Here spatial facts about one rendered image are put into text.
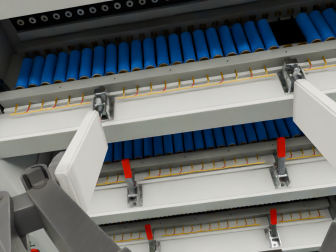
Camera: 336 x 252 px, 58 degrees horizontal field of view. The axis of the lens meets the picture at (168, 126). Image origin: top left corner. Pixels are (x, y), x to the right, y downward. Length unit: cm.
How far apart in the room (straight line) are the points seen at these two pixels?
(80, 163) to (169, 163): 42
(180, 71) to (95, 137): 26
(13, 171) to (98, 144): 38
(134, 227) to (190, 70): 43
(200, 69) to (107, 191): 30
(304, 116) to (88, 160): 13
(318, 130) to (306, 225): 60
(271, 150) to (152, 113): 26
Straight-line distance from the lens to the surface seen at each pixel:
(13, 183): 56
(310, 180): 60
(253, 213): 74
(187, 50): 48
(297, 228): 77
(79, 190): 16
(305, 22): 53
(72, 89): 46
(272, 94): 44
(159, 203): 57
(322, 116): 18
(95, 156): 19
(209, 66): 44
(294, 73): 44
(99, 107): 42
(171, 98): 44
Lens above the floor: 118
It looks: 38 degrees down
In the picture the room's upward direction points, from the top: 11 degrees counter-clockwise
